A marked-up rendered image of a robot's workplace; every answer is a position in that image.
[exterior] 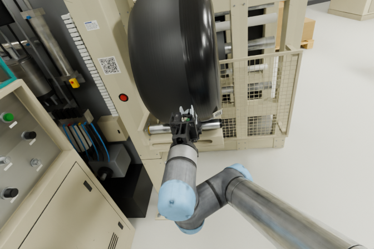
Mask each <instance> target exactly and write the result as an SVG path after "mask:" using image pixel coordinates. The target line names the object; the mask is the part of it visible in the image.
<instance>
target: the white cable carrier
mask: <svg viewBox="0 0 374 249"><path fill-rule="evenodd" d="M61 17H62V19H67V20H65V21H64V22H65V24H67V23H69V24H67V25H66V27H67V28H71V29H69V30H68V31H69V32H70V33H71V32H74V33H71V34H70V35H71V37H74V38H73V40H74V41H77V42H75V44H76V45H78V44H80V45H78V46H77V48H78V49H79V52H80V53H81V56H82V57H83V60H86V61H85V63H88V64H87V65H86V66H87V67H88V70H89V71H90V73H91V74H92V77H93V79H94V81H95V80H96V81H95V83H97V86H99V87H98V89H99V90H100V92H101V95H102V96H103V98H104V100H105V102H106V103H107V106H108V108H109V109H110V111H111V114H112V116H119V113H118V111H117V109H116V107H115V105H114V103H113V101H112V99H111V97H110V95H109V93H108V91H107V89H106V87H105V85H104V83H103V80H102V78H101V76H100V74H99V72H98V70H96V69H97V68H96V66H95V64H94V62H93V60H92V58H91V56H90V54H89V52H88V50H87V48H86V46H85V44H84V41H83V39H82V37H81V35H80V33H79V31H78V29H77V27H76V25H75V23H74V21H73V19H72V17H71V15H70V13H68V14H66V15H63V16H61ZM69 18H70V19H69ZM84 56H85V57H84ZM98 76H99V77H98Z"/></svg>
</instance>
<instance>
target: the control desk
mask: <svg viewBox="0 0 374 249"><path fill-rule="evenodd" d="M134 234H135V229H134V227H133V226H132V224H131V223H130V222H129V220H128V219H127V218H126V217H125V215H124V214H123V213H122V211H121V210H120V209H119V207H118V206H117V204H116V203H115V202H114V201H113V199H112V198H111V197H110V195H109V194H108V193H107V192H106V190H105V189H104V188H103V186H102V185H101V183H100V182H99V181H98V179H97V178H96V177H95V175H94V174H93V173H92V172H91V170H90V169H89V168H88V166H87V165H86V164H85V163H84V161H83V160H82V158H81V157H80V156H79V154H78V153H77V152H76V150H75V149H74V148H73V146H72V144H70V142H69V141H68V139H67V138H66V137H65V135H64V134H63V133H62V131H61V130H60V129H59V127H58V126H57V125H56V124H55V122H54V121H53V119H52V118H51V117H50V115H49V114H48V113H47V112H46V110H45V109H44V108H43V106H42V105H41V104H40V102H39V101H38V99H37V98H36V97H35V96H34V94H33V93H32V92H31V90H30V89H29V88H28V86H27V85H26V84H25V83H24V81H23V80H22V79H17V80H15V81H13V82H12V83H10V84H8V85H6V86H5V87H3V88H1V89H0V249H131V245H132V241H133V239H134Z"/></svg>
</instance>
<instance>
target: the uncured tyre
mask: <svg viewBox="0 0 374 249"><path fill-rule="evenodd" d="M127 40H128V48H129V57H130V63H131V69H132V73H133V76H134V80H135V83H136V86H137V90H138V92H139V95H140V97H141V99H142V101H143V103H144V105H145V107H146V108H147V110H148V111H149V112H150V113H151V114H152V115H153V116H155V117H156V118H157V119H158V120H159V121H160V122H162V123H167V124H169V121H170V117H171V113H173V115H174V116H175V113H176V112H180V106H182V108H183V110H184V111H186V110H187V109H191V105H192V106H193V109H194V110H195V113H196V115H197V116H198V120H199V121H200V122H204V121H209V120H211V119H214V116H213V113H215V112H217V111H219V110H221V108H222V87H221V80H220V67H219V56H218V44H217V38H216V27H215V18H214V8H213V3H212V0H136V2H135V4H134V6H133V8H132V10H131V12H130V15H129V21H128V29H127Z"/></svg>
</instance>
